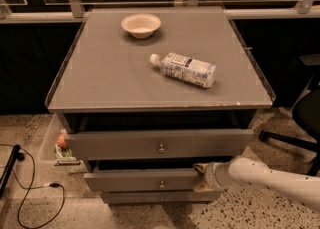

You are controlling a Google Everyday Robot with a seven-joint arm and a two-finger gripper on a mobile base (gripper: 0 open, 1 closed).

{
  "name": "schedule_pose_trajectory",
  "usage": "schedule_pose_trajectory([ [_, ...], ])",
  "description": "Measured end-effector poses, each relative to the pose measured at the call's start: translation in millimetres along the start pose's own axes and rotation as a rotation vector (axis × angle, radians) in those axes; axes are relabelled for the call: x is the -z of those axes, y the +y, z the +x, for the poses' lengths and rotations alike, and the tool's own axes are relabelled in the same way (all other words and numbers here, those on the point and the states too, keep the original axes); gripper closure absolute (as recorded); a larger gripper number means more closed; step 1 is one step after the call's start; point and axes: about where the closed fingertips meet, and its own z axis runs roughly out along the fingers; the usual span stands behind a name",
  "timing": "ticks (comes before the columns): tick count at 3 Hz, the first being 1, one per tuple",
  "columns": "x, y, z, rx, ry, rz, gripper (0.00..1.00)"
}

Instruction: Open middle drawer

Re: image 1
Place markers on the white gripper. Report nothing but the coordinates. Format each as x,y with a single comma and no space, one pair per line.
210,175

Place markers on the grey drawer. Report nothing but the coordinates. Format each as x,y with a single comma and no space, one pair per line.
155,197
112,176
116,145

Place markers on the grey bottom drawer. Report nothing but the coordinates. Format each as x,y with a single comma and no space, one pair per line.
155,197

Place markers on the grey drawer cabinet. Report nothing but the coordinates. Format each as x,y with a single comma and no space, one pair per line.
108,84

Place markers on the grey top drawer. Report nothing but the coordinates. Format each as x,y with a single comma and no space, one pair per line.
116,145

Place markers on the plastic water bottle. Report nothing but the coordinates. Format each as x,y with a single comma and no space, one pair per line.
185,68

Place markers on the black office chair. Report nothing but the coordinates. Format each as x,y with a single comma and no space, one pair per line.
306,114

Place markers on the orange toy in bin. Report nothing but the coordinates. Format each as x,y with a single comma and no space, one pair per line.
61,139

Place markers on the clear plastic storage bin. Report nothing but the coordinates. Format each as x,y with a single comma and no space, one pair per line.
48,152

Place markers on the white paper bowl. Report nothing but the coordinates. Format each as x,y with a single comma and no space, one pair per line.
141,25

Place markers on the black stand leg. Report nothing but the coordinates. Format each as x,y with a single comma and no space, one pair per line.
8,168

